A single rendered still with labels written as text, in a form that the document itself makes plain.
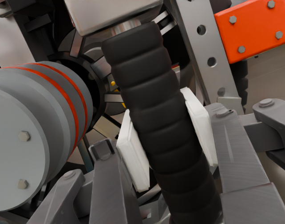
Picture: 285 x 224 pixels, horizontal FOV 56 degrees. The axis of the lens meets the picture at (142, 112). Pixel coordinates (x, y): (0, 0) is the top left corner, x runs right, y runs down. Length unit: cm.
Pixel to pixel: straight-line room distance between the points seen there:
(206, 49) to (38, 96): 22
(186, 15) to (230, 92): 12
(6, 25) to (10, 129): 19
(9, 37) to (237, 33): 30
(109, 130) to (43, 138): 26
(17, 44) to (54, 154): 19
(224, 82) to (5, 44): 30
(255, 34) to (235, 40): 3
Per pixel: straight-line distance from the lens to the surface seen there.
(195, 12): 38
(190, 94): 17
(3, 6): 39
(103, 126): 50
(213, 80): 38
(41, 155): 26
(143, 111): 15
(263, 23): 40
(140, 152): 16
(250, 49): 39
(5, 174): 29
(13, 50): 42
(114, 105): 95
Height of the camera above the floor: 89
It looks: 14 degrees down
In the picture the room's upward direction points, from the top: 22 degrees counter-clockwise
